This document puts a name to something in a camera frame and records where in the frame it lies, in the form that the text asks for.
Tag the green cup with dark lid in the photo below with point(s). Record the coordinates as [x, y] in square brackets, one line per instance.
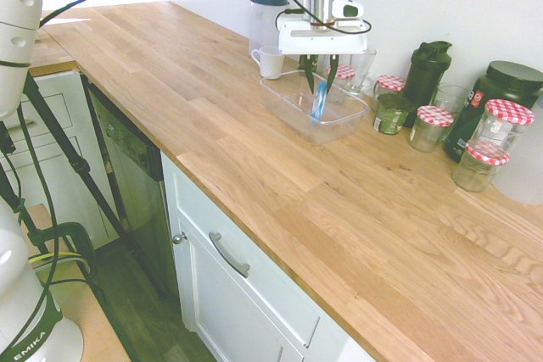
[390, 118]

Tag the blue Kirkland protein bar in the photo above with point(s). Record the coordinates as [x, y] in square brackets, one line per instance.
[319, 101]

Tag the clear glass tumbler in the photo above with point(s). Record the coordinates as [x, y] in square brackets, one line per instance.
[449, 97]

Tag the white ceramic mug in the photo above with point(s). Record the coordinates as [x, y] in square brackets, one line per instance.
[270, 63]

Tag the tall jar red checkered lid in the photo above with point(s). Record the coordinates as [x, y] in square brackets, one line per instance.
[505, 124]

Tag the white kitchen cabinet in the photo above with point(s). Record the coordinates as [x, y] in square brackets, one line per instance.
[237, 302]

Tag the stainless steel dishwasher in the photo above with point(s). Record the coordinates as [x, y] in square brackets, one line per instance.
[136, 184]

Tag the black camera tripod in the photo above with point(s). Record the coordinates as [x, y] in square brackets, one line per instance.
[63, 141]

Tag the clear pitcher with blue lid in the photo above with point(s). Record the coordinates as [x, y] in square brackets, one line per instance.
[261, 23]

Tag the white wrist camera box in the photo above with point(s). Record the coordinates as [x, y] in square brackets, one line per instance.
[350, 8]

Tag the wooden base board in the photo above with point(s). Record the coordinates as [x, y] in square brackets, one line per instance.
[93, 324]

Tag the black protein powder tub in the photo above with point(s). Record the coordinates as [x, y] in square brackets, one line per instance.
[509, 82]

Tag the clear glass mug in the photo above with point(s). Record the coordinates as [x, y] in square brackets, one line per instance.
[362, 69]

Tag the glass jar red checkered lid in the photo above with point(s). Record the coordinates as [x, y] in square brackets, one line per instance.
[389, 84]
[341, 82]
[430, 129]

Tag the faceted jar red checkered lid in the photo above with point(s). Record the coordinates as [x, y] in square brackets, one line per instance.
[477, 169]

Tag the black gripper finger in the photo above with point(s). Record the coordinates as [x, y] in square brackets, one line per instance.
[333, 69]
[308, 71]

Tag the black shaker bottle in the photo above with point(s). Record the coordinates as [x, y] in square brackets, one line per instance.
[426, 74]

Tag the silver cabinet knob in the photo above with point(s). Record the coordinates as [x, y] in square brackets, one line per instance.
[180, 237]

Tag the clear plastic rectangular container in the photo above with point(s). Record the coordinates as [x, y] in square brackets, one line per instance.
[314, 118]

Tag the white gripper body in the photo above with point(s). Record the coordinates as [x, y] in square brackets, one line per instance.
[322, 42]

